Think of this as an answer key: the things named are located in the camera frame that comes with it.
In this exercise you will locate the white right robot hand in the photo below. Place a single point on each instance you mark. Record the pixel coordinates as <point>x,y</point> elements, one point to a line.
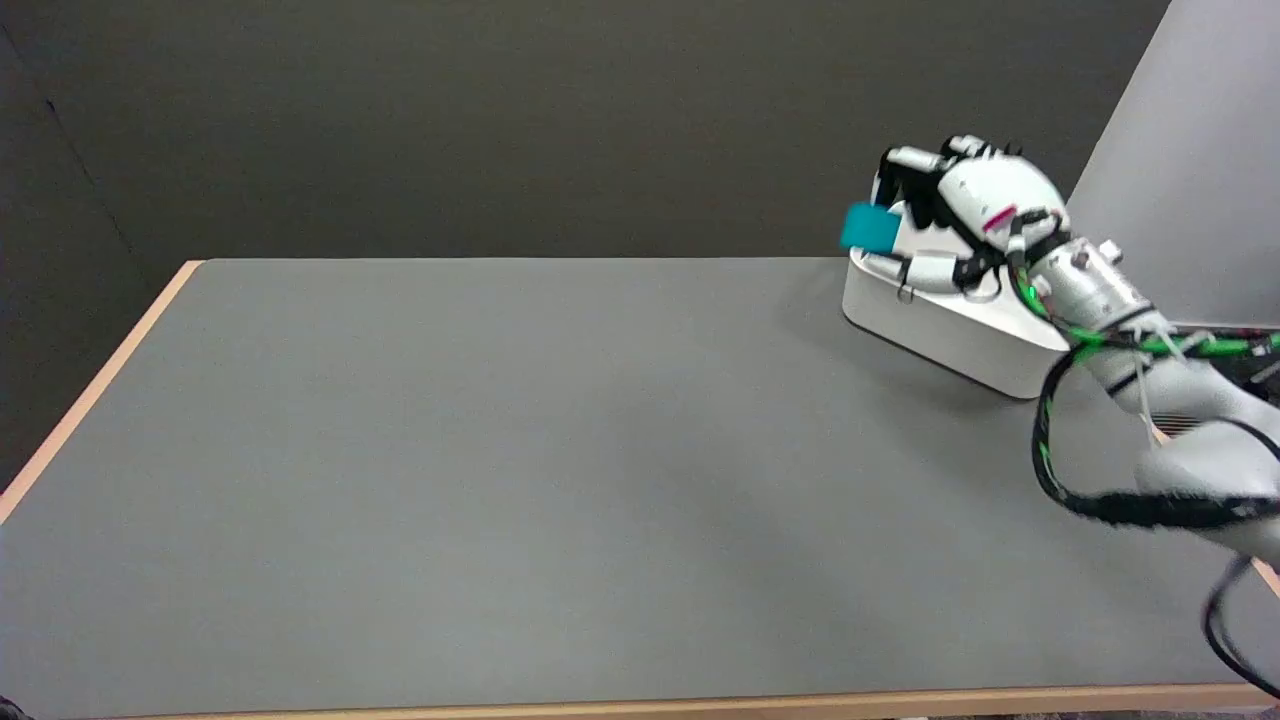
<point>985,195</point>

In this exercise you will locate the blue wooden cube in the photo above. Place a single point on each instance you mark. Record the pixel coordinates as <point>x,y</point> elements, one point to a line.
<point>869,228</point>

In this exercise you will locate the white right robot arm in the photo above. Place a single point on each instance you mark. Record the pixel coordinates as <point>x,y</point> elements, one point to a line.
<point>1165,400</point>

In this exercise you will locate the white box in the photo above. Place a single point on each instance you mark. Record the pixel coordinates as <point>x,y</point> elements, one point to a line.
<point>950,325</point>

